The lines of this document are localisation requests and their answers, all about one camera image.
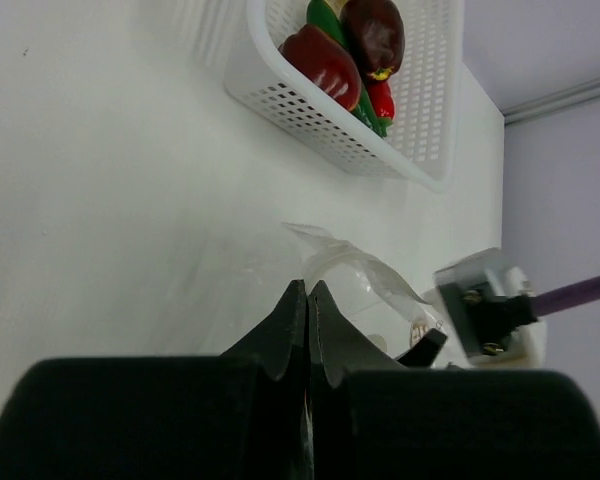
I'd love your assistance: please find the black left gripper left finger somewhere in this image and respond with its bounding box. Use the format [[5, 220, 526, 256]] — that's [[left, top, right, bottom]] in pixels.
[[0, 281, 307, 479]]

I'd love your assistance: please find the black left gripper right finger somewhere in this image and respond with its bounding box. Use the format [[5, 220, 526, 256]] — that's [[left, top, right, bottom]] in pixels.
[[307, 283, 600, 479]]

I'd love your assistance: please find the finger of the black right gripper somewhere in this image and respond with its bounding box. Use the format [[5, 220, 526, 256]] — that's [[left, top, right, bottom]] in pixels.
[[397, 329, 447, 368]]

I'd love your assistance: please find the clear polka dot zip bag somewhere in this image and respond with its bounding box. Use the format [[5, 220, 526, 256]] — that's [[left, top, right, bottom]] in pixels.
[[202, 223, 453, 368]]

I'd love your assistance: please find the red fake chili pepper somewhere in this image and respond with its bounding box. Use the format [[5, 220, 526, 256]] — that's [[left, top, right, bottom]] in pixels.
[[367, 81, 395, 121]]

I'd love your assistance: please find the red fake apple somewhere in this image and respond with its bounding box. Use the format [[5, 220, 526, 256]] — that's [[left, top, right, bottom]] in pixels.
[[278, 24, 348, 107]]

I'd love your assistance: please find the green fake cucumber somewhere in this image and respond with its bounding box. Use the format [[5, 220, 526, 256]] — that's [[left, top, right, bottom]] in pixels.
[[306, 1, 387, 138]]

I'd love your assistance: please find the dark maroon fake fruit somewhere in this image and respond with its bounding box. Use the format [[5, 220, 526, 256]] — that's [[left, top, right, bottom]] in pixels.
[[340, 0, 405, 82]]

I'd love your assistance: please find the white perforated plastic basket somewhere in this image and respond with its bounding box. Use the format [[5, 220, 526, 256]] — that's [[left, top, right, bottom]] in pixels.
[[224, 1, 464, 192]]

